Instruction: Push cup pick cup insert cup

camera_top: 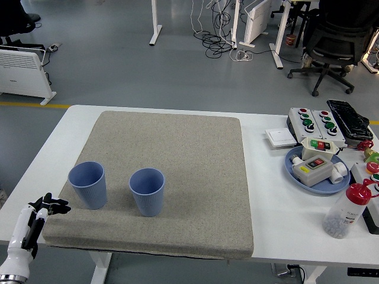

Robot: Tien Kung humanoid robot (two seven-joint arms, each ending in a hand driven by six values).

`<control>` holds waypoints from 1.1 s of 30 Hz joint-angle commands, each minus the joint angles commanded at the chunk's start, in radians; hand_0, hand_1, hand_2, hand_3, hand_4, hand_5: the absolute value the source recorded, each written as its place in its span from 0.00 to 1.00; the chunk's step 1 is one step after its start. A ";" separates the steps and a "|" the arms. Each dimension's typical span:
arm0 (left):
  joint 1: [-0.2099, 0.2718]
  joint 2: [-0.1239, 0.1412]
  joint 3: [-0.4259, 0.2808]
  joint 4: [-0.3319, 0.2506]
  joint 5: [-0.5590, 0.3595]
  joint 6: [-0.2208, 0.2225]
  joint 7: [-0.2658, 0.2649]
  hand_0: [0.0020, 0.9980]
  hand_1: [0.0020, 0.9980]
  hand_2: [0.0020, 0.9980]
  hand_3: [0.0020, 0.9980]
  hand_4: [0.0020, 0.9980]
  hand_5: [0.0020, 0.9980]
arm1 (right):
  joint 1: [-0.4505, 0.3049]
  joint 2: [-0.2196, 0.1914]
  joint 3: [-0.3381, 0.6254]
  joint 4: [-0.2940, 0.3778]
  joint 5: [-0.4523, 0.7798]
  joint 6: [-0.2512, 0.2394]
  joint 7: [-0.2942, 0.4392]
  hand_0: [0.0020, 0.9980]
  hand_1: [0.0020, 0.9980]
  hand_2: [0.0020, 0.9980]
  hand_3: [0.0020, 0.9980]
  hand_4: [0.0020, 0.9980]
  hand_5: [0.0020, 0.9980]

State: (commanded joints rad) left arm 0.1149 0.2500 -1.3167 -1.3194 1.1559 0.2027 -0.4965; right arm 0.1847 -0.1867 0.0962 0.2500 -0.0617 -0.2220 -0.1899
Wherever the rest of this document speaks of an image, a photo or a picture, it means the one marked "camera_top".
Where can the grey-brown foam mat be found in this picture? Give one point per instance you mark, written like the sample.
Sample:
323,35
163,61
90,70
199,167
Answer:
177,154

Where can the white table leg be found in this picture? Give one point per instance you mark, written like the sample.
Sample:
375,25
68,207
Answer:
315,275
100,266

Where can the red valve handwheel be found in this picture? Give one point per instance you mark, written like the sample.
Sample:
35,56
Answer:
364,145

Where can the grey floor socket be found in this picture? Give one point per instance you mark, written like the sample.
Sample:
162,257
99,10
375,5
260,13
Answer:
54,46

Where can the black plastic-wrapped flat device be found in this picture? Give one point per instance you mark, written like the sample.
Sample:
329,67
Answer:
349,118

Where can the white switch box green red buttons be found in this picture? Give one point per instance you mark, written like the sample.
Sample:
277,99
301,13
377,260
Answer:
311,151

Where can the grey switch box red button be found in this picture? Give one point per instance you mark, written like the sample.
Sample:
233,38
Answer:
314,174

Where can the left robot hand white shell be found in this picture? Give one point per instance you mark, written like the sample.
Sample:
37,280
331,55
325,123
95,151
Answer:
20,236

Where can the black table height controller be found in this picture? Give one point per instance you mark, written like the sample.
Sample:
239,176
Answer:
362,271

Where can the white panel heater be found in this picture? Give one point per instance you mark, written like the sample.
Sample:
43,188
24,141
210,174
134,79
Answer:
20,77
257,20

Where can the brass valve green tag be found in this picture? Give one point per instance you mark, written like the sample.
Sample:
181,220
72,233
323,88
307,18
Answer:
371,155

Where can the grey four-button control box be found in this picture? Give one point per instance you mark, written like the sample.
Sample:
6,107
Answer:
299,118
321,119

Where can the white pipe tee fitting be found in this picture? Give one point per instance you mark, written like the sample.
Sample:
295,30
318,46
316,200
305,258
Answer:
339,173

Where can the white desk leg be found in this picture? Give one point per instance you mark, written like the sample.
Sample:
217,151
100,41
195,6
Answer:
370,65
279,35
235,20
155,26

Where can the blue ribbed plastic cup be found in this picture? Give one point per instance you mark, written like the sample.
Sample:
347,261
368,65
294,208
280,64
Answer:
90,192
148,201

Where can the white round plug fitting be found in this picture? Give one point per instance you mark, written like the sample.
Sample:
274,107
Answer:
294,159

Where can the red paper cup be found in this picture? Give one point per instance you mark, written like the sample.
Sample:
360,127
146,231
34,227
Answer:
290,40

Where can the blue oval plate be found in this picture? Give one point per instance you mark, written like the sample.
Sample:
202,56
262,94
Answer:
322,187

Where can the clear bottle red cap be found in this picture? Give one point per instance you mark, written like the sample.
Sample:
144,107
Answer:
340,216

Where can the white wall switch panel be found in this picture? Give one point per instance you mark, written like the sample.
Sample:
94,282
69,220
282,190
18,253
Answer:
279,136

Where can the black mesh office chair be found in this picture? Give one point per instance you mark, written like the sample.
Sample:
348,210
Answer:
337,44

